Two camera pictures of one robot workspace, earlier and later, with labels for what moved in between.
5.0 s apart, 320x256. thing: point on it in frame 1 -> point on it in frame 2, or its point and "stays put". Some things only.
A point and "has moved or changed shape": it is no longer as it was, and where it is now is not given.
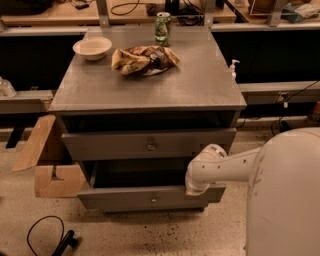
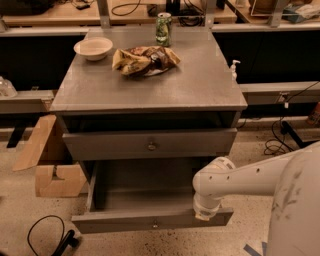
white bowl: (93, 48) stays put
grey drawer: (143, 186) has moved or changed shape
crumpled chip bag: (143, 60) stays put
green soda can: (162, 28) stays put
